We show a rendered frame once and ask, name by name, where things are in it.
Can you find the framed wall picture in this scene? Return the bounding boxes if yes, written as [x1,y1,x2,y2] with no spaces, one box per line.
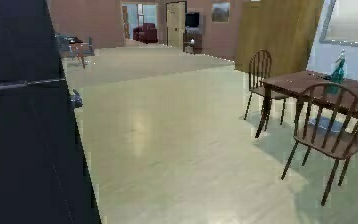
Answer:
[211,2,231,24]

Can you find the brown wooden dining table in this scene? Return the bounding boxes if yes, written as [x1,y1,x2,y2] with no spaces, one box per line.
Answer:
[254,69,358,139]

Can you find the black fridge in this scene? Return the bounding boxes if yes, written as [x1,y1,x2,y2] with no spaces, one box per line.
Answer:
[0,0,102,224]

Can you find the dark wooden television stand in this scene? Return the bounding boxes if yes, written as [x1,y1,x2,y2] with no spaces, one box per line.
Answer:
[182,27,204,55]

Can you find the white framed window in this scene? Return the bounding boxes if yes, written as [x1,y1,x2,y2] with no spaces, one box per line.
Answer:
[318,0,358,48]

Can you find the teal spray bottle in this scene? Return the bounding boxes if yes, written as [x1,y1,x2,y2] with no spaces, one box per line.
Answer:
[326,48,347,95]

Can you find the dark red sofa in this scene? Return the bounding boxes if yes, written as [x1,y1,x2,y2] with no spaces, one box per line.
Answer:
[132,22,159,44]

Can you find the brown wooden spindle chair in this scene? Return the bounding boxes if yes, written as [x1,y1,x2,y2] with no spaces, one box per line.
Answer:
[280,82,358,207]
[243,49,288,126]

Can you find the small brown side table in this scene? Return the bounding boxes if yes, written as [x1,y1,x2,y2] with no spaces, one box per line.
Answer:
[68,42,92,70]

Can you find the black television set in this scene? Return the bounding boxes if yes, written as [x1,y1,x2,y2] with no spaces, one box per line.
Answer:
[184,12,201,29]

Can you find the tall wooden cupboard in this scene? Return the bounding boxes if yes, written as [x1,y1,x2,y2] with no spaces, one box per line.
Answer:
[234,0,325,77]

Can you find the beige room door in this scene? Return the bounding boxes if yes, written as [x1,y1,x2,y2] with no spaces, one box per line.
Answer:
[166,1,187,49]

